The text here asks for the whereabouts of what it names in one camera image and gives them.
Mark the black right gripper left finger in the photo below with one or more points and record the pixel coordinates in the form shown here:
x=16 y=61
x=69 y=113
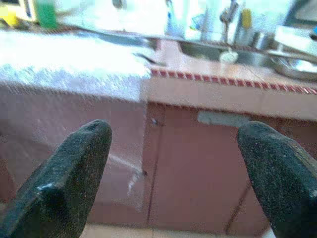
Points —
x=64 y=178

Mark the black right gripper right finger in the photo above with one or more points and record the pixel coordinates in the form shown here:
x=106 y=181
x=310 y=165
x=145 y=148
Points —
x=282 y=178

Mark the reddish brown cabinet door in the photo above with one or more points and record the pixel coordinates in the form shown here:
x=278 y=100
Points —
x=198 y=173

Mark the small steel sink basin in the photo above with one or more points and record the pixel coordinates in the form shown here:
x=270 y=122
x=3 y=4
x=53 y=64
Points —
x=297 y=67

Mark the clear bubble wrap sheet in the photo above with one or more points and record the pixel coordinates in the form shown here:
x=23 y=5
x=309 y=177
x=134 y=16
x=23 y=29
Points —
x=62 y=62

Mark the large steel sink basin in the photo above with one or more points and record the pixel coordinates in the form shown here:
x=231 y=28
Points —
x=205 y=50

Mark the white detergent bottle yellow cap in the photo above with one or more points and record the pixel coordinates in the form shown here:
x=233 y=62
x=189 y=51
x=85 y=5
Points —
x=246 y=17

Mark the blue-cap bottle with green liquid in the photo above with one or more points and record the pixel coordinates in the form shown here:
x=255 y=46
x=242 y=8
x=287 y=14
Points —
x=47 y=13

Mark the cream water ionizer machine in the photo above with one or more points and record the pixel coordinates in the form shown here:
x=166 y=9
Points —
x=28 y=10

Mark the wall faucet with grey spout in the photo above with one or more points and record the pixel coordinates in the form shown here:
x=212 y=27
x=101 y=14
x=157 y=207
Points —
x=226 y=15

